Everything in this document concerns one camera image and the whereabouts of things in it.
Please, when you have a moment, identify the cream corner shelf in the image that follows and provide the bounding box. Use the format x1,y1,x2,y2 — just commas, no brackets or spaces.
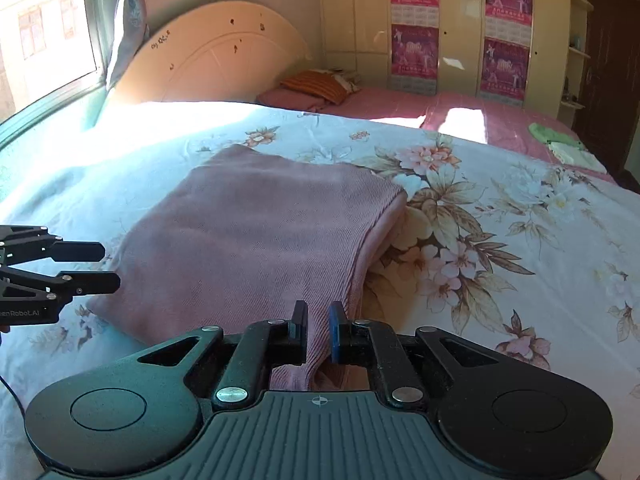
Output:
560,0,596,121

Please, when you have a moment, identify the orange striped pillow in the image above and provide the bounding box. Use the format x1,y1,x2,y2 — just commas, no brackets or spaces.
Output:
280,71,351,103

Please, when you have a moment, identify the pink pillow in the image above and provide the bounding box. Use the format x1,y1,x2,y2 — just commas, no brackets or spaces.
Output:
256,87,331,113

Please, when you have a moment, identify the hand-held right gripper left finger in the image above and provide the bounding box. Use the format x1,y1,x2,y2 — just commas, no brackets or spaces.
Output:
137,300,309,411

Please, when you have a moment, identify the floral white quilt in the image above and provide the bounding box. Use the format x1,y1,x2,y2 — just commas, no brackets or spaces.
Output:
0,101,640,480

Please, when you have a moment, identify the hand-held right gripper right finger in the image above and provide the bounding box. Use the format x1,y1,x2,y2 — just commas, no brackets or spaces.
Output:
328,301,502,411

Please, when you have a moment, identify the pink knit sweater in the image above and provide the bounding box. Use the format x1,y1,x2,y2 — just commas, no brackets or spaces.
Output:
86,144,408,393

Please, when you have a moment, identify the floral patterned pillow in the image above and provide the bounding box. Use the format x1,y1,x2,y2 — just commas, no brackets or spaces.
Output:
320,67,363,93

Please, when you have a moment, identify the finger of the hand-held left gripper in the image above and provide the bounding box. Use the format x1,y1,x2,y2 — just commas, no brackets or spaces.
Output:
0,266,122,311
0,225,107,267

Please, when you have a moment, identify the white folded cloth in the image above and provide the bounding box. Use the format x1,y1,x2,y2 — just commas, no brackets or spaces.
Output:
547,141,608,173

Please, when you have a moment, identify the cream wardrobe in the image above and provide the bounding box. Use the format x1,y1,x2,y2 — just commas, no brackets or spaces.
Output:
317,0,573,121

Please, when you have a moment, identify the window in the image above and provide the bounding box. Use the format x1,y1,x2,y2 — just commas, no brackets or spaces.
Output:
0,0,108,126

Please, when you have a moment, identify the green folded cloth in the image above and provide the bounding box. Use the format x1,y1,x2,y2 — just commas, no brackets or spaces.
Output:
529,122,586,150

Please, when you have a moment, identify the cream wooden headboard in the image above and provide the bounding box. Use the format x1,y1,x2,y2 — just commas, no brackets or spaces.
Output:
107,1,312,106

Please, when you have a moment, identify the pink bed sheet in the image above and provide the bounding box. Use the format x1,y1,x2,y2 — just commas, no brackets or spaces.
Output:
256,85,608,176

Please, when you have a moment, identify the black cable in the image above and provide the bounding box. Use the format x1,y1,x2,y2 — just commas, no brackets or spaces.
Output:
0,375,27,407

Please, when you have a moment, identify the brown wooden door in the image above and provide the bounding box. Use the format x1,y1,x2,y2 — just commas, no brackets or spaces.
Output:
572,0,640,186

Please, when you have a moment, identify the grey curtain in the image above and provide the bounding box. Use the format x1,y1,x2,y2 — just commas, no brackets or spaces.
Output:
102,0,151,92

